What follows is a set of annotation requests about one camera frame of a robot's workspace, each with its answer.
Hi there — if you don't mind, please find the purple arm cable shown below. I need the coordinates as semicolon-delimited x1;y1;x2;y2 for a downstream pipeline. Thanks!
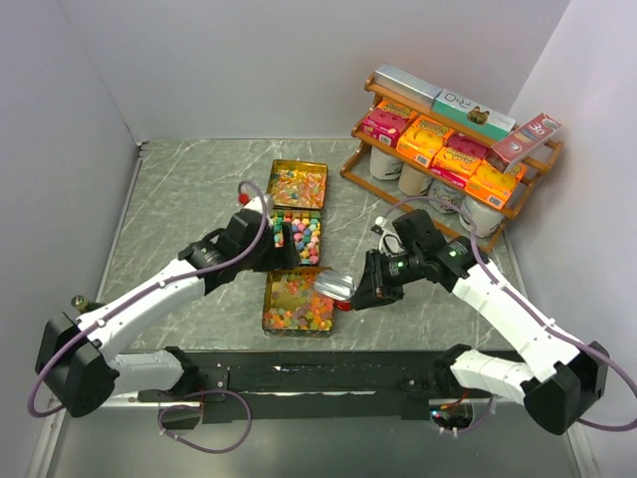
27;180;273;418
372;195;637;432

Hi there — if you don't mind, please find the beige cup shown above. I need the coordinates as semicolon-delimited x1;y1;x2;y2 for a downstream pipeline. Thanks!
398;163;434;196

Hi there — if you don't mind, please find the red jar lid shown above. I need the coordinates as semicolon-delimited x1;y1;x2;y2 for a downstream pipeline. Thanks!
333;300;352;312

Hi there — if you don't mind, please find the silver metal scoop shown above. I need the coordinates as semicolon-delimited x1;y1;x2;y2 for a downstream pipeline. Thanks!
314;269;357;302

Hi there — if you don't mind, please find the wooden two-tier shelf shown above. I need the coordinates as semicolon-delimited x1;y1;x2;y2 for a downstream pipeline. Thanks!
340;64;563;252

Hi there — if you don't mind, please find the monkey print cup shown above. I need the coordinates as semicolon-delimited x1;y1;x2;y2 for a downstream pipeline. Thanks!
428;179;465;214

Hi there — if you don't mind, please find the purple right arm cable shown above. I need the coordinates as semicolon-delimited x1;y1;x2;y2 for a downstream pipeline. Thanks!
372;195;637;432

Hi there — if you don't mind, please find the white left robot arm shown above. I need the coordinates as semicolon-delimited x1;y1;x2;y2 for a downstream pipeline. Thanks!
36;195;299;417

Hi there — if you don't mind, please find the teal cat box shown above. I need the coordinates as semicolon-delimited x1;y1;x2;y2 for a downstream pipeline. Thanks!
433;89;516;141

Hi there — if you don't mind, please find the red long box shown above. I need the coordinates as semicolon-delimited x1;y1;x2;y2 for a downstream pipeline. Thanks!
488;113;562;173

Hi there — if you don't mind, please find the gold tin of stick candies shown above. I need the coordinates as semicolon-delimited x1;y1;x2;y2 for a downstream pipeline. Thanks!
267;159;328;210

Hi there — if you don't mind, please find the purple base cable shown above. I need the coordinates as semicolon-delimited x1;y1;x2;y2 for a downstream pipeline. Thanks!
157;388;254;453

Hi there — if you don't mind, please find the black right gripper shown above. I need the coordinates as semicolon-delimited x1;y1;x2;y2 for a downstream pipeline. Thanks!
349;247;424;310

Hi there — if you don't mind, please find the silver long box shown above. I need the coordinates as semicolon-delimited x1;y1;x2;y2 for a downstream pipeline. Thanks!
373;63;442;108

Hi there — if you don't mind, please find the gold tin of gummy candies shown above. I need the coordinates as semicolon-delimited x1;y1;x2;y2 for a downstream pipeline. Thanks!
261;267;334;338

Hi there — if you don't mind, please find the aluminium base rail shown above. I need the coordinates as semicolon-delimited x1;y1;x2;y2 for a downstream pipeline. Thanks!
47;392;170;410

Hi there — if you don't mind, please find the orange yellow sponge box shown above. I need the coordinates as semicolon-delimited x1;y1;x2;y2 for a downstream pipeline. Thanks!
465;160;527;210

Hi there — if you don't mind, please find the white printed cup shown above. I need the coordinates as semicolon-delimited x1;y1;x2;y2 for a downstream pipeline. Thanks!
459;196;505;238

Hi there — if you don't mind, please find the pink orange sponge box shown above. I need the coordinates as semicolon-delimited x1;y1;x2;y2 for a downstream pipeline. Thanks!
429;133;490;188

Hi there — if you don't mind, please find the green champagne bottle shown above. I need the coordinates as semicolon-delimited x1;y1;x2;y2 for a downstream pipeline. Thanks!
71;295;103;315

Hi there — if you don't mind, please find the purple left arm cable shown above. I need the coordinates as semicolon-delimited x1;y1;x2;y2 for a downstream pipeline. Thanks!
27;180;273;418

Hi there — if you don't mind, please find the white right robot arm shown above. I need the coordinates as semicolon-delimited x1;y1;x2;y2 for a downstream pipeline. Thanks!
349;210;608;435

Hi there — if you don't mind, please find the gold tin of star candies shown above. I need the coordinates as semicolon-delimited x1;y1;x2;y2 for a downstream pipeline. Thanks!
271;208;322;266

